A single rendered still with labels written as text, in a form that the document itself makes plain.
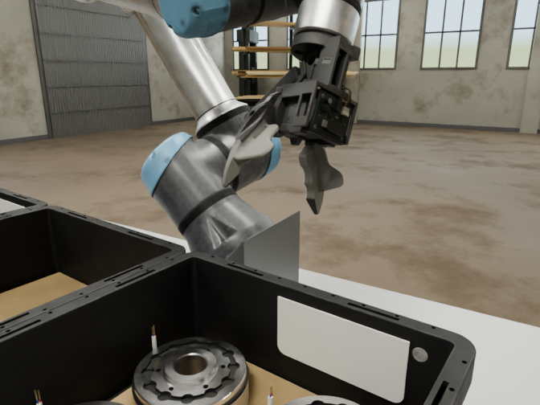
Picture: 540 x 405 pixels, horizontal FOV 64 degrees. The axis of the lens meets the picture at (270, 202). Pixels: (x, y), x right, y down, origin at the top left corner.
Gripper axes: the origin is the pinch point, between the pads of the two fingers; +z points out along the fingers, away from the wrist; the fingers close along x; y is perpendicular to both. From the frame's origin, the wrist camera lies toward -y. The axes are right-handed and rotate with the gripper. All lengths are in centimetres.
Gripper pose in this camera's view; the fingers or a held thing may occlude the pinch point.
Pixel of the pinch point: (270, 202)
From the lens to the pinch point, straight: 54.2
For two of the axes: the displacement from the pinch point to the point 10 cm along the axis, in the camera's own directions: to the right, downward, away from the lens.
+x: 7.6, 2.2, 6.1
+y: 6.0, 1.2, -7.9
